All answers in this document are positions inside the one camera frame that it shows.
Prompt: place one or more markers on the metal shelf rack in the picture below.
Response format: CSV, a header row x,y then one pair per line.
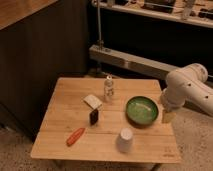
x,y
149,46

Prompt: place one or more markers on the orange carrot toy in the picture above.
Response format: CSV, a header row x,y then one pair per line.
x,y
74,136

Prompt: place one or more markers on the clear plastic bottle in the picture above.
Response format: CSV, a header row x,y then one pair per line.
x,y
108,88

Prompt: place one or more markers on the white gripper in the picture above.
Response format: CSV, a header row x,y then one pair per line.
x,y
167,116

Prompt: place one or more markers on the wooden folding table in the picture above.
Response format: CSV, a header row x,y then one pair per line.
x,y
68,112

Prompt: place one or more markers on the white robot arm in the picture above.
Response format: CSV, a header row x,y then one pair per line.
x,y
186,84

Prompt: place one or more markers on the dark wooden cabinet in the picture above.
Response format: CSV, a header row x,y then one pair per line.
x,y
34,53

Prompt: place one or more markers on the green bowl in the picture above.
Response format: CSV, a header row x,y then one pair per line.
x,y
141,110

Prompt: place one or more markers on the white paper card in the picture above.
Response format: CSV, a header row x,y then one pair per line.
x,y
93,101

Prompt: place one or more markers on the black eraser block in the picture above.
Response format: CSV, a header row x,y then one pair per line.
x,y
94,116

